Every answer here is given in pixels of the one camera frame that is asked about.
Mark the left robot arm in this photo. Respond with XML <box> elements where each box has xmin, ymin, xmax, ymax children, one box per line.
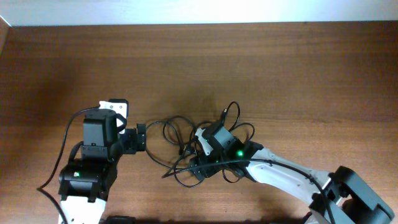
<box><xmin>58</xmin><ymin>108</ymin><xmax>146</xmax><ymax>223</ymax></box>

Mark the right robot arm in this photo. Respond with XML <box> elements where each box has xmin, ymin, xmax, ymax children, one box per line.
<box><xmin>189</xmin><ymin>122</ymin><xmax>395</xmax><ymax>223</ymax></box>

